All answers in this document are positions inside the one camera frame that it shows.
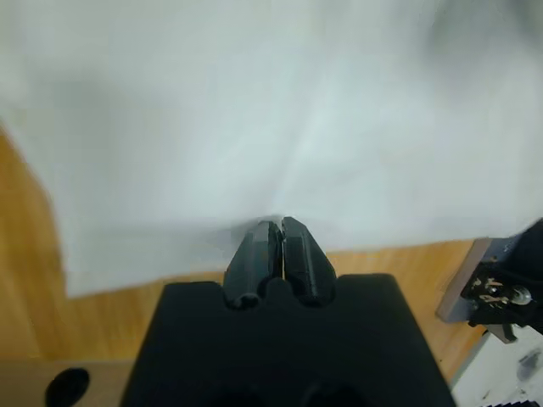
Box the dark camera post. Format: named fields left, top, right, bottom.
left=466, top=218, right=543, bottom=337

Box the white Unitree t-shirt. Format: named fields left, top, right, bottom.
left=0, top=0, right=543, bottom=300

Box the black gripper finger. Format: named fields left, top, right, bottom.
left=222, top=219, right=284, bottom=309
left=279, top=216, right=339, bottom=307

